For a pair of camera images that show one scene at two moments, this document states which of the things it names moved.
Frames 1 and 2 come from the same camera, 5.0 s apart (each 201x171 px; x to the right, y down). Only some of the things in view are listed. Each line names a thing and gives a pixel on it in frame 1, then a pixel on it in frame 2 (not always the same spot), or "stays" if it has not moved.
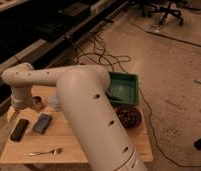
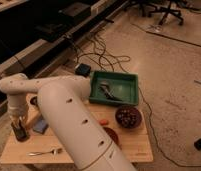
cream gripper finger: (38, 104) to (23, 121)
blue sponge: (42, 123) stays
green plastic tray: (123, 88) stays
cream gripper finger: (11, 112) to (14, 121)
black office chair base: (147, 9) stays
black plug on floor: (200, 144) stays
